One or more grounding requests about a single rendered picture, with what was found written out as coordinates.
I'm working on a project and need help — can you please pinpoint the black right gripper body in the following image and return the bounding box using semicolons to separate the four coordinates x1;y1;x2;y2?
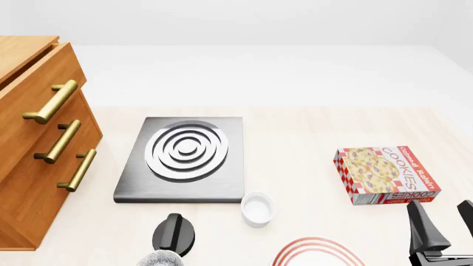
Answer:
407;248;473;266

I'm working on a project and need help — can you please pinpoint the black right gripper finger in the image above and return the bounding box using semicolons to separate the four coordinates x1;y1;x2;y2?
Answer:
456;199;473;239
406;199;453;256

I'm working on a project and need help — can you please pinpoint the white plate with red rings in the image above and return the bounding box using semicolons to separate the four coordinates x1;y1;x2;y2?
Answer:
270;236;367;266

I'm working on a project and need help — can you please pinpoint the grey patterned bowl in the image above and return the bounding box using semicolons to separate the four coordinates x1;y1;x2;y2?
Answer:
136;248;185;266

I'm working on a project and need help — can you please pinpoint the flat stove plate with rings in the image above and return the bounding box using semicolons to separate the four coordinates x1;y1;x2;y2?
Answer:
112;115;246;204

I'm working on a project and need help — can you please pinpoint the wooden cabinet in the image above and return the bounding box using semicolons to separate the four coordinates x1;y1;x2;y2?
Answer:
0;35;104;252

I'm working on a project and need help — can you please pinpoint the red white cookies box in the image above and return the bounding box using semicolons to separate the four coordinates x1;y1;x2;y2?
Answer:
333;144;443;206

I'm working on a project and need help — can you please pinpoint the small white ramekin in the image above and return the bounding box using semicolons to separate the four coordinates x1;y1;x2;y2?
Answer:
240;191;276;229

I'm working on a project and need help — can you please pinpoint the round black stove knob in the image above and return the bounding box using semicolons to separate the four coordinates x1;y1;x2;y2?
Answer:
152;212;197;257

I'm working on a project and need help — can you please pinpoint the wooden drawer with wide front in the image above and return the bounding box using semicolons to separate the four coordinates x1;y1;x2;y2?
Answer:
0;41;88;184

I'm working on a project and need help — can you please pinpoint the brass drawer handle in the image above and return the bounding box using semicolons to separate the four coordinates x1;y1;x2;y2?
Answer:
55;149;98;193
33;119;83;165
21;79;80;126

